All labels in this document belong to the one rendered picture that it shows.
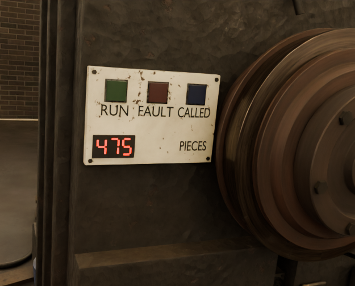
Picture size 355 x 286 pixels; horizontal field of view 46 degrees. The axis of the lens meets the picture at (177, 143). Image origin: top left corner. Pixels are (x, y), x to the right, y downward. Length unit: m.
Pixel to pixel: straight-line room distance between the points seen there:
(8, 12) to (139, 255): 6.02
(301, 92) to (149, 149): 0.30
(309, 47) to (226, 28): 0.18
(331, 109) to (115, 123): 0.38
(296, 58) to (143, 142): 0.32
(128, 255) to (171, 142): 0.24
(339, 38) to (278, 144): 0.23
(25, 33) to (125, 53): 5.95
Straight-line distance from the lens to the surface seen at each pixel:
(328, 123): 0.72
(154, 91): 0.78
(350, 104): 0.75
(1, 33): 6.71
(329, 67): 0.79
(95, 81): 0.76
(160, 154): 0.82
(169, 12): 0.82
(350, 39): 0.84
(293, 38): 0.84
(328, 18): 1.01
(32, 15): 6.73
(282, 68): 0.75
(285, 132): 0.74
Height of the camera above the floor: 1.28
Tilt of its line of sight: 13 degrees down
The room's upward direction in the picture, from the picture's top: 5 degrees clockwise
